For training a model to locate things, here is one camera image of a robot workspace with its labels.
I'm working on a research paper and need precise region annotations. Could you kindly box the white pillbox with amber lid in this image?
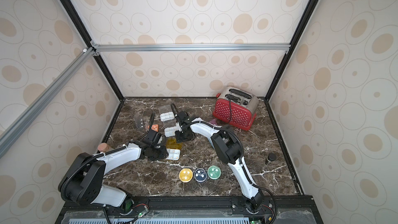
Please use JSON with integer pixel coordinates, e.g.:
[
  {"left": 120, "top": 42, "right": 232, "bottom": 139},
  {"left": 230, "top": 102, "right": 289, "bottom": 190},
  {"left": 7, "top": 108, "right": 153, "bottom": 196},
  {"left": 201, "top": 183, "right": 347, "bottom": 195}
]
[{"left": 166, "top": 137, "right": 182, "bottom": 161}]

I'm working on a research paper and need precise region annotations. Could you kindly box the yellow round pillbox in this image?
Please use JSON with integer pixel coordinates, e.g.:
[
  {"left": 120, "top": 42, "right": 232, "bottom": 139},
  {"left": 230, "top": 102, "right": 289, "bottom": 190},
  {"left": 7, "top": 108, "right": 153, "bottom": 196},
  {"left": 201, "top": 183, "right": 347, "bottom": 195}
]
[{"left": 179, "top": 168, "right": 193, "bottom": 183}]

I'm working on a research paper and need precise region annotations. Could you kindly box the dark blue round pillbox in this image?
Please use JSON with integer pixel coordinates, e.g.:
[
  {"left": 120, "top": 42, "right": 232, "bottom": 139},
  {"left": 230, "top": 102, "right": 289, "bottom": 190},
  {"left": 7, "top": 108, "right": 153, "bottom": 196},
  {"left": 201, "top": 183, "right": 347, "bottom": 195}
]
[{"left": 193, "top": 168, "right": 208, "bottom": 183}]

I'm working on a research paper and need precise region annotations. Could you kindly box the green round pillbox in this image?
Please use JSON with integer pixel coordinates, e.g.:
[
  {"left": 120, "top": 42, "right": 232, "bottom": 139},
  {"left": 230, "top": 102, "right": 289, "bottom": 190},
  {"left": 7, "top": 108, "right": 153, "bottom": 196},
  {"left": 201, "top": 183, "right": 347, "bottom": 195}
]
[{"left": 207, "top": 166, "right": 221, "bottom": 180}]

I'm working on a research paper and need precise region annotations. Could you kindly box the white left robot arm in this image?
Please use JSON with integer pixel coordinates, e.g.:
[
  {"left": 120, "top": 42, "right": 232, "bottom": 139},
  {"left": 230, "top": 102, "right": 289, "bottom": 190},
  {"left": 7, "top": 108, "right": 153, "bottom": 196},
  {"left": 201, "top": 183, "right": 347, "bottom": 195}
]
[{"left": 58, "top": 113, "right": 169, "bottom": 214}]

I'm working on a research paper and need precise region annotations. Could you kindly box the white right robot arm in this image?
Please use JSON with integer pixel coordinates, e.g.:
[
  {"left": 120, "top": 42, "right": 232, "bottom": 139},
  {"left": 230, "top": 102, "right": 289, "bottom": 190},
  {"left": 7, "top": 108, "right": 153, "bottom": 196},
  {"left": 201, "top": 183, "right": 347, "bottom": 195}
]
[{"left": 171, "top": 103, "right": 277, "bottom": 214}]

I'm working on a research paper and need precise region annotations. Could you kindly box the white pillbox clear lid front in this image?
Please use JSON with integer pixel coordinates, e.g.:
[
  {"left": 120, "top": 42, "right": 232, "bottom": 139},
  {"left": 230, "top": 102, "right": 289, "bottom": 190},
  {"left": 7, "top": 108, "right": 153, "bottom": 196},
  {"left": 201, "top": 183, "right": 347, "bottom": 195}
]
[{"left": 164, "top": 122, "right": 180, "bottom": 137}]

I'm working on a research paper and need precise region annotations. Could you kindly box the white pillbox clear lid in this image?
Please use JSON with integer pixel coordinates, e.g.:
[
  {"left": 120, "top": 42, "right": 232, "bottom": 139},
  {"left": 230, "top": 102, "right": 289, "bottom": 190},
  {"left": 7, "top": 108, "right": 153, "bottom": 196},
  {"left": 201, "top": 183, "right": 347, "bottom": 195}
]
[
  {"left": 159, "top": 105, "right": 175, "bottom": 122},
  {"left": 164, "top": 122, "right": 180, "bottom": 137}
]

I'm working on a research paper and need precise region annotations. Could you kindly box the orange pillbox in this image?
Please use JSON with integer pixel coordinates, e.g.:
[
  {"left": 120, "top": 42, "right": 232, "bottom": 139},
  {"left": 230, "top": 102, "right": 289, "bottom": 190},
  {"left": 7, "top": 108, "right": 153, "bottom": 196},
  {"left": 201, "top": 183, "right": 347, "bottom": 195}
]
[{"left": 150, "top": 124, "right": 159, "bottom": 132}]

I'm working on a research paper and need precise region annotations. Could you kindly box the white pillbox clear lid rear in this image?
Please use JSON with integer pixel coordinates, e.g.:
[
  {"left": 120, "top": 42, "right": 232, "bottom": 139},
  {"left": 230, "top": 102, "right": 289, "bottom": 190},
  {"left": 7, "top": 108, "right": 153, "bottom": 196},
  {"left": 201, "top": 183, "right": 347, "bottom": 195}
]
[{"left": 159, "top": 105, "right": 175, "bottom": 122}]

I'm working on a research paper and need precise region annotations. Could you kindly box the purple pillbox right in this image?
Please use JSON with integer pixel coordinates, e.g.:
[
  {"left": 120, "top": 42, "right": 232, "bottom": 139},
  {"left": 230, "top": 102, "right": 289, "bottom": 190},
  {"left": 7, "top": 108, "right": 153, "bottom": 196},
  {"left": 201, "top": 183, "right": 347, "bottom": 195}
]
[{"left": 209, "top": 118, "right": 217, "bottom": 125}]

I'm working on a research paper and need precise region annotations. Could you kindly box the clear small pillbox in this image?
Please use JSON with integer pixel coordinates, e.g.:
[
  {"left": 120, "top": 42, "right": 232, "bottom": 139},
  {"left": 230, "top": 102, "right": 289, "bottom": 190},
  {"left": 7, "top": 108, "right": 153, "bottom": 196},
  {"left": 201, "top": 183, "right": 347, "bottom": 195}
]
[{"left": 134, "top": 115, "right": 147, "bottom": 132}]

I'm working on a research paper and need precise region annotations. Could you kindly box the red and silver toaster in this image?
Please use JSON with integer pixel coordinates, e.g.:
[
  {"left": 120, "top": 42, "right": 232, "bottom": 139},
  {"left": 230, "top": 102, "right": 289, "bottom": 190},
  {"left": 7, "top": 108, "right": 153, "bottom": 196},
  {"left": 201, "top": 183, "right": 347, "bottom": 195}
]
[{"left": 212, "top": 86, "right": 259, "bottom": 131}]

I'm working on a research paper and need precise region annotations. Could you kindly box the small black cap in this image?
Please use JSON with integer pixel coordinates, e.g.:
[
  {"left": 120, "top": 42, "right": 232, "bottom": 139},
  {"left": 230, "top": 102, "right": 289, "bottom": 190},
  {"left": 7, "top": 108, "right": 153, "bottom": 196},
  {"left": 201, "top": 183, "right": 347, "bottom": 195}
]
[{"left": 266, "top": 153, "right": 277, "bottom": 164}]

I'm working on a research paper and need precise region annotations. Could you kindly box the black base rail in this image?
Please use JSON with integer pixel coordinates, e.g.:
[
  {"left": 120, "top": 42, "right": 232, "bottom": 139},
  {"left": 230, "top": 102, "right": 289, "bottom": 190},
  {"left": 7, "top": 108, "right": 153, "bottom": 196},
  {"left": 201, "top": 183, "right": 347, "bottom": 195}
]
[{"left": 56, "top": 196, "right": 323, "bottom": 224}]

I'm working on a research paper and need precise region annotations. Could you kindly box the aluminium frame crossbar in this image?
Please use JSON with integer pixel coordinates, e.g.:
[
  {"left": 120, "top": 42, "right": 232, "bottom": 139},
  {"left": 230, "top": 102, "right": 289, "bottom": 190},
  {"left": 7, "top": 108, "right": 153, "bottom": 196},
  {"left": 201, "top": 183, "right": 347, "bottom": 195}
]
[{"left": 93, "top": 43, "right": 291, "bottom": 52}]

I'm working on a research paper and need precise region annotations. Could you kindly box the aluminium frame side bar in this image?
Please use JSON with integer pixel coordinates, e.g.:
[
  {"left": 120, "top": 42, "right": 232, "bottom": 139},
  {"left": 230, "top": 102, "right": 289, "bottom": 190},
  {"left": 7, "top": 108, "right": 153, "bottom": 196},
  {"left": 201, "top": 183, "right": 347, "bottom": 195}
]
[{"left": 1, "top": 47, "right": 94, "bottom": 157}]

